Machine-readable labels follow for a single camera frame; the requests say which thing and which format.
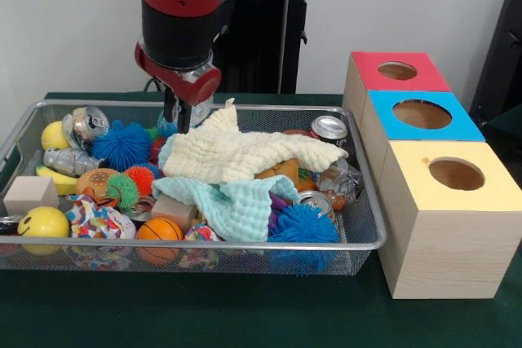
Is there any clear packet of orange snacks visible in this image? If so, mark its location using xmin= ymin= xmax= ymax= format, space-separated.
xmin=317 ymin=156 xmax=364 ymax=211

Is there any yellow smiley ball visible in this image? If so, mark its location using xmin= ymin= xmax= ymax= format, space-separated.
xmin=16 ymin=206 xmax=71 ymax=255

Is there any toy hamburger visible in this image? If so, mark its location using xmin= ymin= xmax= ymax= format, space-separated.
xmin=75 ymin=168 xmax=122 ymax=202

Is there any mint waffle cloth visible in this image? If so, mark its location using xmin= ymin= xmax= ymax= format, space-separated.
xmin=152 ymin=135 xmax=299 ymax=243

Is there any blue furry monster toy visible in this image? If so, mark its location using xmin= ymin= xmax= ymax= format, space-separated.
xmin=267 ymin=203 xmax=340 ymax=244

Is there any small orange basketball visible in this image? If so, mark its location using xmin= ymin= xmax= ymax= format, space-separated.
xmin=136 ymin=217 xmax=184 ymax=266

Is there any plain wooden cube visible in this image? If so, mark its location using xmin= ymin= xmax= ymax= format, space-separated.
xmin=2 ymin=176 xmax=60 ymax=217

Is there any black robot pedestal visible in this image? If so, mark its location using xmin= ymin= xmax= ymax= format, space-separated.
xmin=211 ymin=0 xmax=329 ymax=95

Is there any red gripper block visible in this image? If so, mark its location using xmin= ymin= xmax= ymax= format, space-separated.
xmin=134 ymin=40 xmax=223 ymax=135

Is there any shallow wire mesh bin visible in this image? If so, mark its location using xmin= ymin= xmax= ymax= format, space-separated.
xmin=0 ymin=99 xmax=387 ymax=278

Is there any cream waffle cloth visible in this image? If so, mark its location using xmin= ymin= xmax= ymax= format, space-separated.
xmin=161 ymin=97 xmax=350 ymax=183

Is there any blue spiky rubber ball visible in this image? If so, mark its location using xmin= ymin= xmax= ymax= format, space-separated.
xmin=90 ymin=120 xmax=153 ymax=172

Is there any dark green side table cloth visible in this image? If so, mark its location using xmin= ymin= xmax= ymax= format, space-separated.
xmin=480 ymin=103 xmax=522 ymax=174

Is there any wooden box with three holes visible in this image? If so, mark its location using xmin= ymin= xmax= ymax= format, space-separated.
xmin=342 ymin=52 xmax=522 ymax=300

